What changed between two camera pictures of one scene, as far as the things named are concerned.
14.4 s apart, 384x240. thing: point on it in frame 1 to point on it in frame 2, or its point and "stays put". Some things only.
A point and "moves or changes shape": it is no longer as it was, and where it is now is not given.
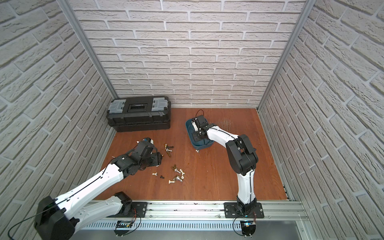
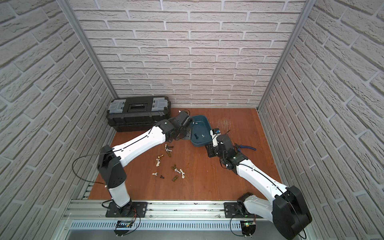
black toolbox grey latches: x=139 y=113 stays put
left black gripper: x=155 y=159 to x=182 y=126
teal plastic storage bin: x=197 y=144 moves or changes shape
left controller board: x=122 y=224 stays put
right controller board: x=248 y=227 stays put
